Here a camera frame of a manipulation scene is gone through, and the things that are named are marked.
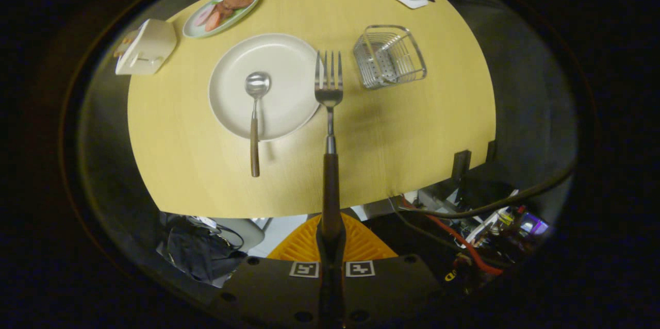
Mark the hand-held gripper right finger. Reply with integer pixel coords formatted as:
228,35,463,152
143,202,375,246
330,213,449,329

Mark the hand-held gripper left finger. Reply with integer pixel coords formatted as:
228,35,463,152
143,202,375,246
214,214,331,329

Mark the fork with wooden handle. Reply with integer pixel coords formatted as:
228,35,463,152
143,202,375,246
315,51,345,239

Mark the spoon with wooden handle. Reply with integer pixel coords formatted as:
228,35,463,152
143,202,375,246
244,72,272,178

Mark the grey chair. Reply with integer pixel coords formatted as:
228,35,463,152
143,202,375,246
211,217,266,252

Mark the black bag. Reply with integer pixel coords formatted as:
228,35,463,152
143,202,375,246
165,215,245,283

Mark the pile of electronic equipment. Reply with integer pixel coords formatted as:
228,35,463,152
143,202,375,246
464,190,552,268

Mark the large white plate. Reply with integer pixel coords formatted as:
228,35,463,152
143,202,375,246
208,34,324,141

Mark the black backdrop cloth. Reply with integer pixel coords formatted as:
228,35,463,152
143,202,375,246
77,0,578,288

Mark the pale green food plate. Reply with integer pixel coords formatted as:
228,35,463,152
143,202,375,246
183,0,261,39

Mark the cream toaster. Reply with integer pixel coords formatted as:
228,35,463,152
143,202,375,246
115,19,177,76

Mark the pink ham slice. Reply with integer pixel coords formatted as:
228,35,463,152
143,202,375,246
195,4,216,26

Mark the red cable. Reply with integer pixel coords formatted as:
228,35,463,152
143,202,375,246
402,200,503,275

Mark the thick black cable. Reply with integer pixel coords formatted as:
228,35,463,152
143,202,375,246
397,164,575,219

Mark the metal wire basket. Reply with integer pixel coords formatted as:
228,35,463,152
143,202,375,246
353,25,427,90

